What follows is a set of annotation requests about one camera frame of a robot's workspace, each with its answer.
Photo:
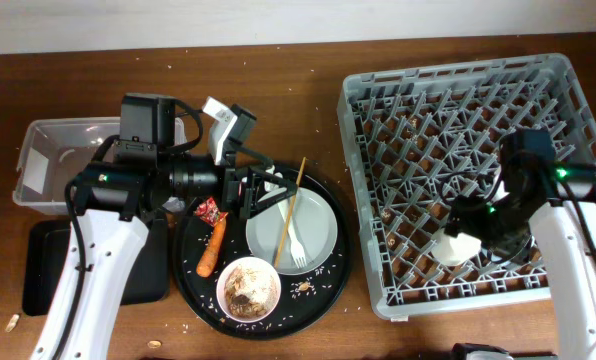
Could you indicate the peanut on table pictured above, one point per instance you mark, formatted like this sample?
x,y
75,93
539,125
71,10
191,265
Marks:
x,y
12,323
154,344

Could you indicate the peanut on tray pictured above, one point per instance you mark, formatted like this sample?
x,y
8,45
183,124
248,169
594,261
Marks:
x,y
304,286

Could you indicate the crumpled white tissue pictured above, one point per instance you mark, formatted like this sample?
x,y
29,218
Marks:
x,y
275,175

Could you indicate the wooden chopstick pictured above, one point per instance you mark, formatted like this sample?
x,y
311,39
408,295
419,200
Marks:
x,y
291,209

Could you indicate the grey dishwasher rack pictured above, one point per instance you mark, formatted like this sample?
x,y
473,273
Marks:
x,y
416,137

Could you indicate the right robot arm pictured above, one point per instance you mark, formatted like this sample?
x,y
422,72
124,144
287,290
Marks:
x,y
536,198

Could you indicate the pink bowl with leftovers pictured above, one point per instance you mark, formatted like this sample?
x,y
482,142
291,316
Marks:
x,y
248,290

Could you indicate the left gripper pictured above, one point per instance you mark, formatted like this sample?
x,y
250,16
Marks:
x,y
235,202

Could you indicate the grey plate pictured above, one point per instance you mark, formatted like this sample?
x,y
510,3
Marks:
x,y
314,224

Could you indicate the white plastic fork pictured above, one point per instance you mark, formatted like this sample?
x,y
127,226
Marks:
x,y
295,245

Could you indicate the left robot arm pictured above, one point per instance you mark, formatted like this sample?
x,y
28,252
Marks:
x,y
164,149

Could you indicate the red snack wrapper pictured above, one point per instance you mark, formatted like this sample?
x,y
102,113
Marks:
x,y
209,212

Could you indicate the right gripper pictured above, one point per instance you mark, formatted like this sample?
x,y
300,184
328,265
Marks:
x,y
463,216

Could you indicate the cream plastic cup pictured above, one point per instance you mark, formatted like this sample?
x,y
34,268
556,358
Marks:
x,y
453,251

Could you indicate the clear plastic bin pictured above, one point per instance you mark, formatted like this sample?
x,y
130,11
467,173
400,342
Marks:
x,y
53,152

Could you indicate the orange carrot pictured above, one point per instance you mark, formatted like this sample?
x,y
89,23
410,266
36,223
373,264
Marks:
x,y
208,261

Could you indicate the black rectangular tray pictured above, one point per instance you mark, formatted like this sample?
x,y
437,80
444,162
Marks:
x,y
48,240

